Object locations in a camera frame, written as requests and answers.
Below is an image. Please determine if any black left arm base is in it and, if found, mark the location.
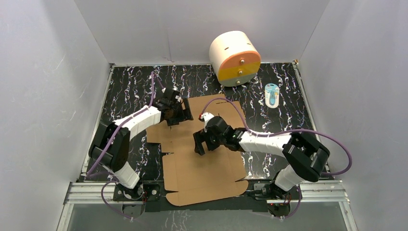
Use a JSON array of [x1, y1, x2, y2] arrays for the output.
[[113, 180, 163, 202]]

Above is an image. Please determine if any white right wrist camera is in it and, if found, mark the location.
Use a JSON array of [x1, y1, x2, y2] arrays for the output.
[[199, 112, 214, 126]]

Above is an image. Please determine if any brown cardboard box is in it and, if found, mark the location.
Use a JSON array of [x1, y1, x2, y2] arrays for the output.
[[146, 93, 249, 207]]

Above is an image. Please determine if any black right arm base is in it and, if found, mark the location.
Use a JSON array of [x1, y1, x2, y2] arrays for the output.
[[247, 182, 303, 220]]

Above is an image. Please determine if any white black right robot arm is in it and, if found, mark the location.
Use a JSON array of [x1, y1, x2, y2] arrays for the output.
[[193, 113, 330, 199]]

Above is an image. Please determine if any aluminium frame rail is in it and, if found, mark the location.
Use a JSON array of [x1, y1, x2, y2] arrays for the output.
[[57, 180, 358, 231]]

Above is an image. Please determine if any white orange yellow cylinder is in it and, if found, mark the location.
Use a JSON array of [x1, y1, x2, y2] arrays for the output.
[[209, 31, 261, 87]]

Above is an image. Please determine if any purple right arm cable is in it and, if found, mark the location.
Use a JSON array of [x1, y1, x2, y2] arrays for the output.
[[200, 98, 353, 219]]

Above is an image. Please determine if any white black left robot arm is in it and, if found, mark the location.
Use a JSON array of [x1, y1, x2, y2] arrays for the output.
[[88, 89, 193, 200]]

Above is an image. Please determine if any blue white packaged item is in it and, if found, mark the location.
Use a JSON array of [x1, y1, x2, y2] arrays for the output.
[[265, 83, 280, 108]]

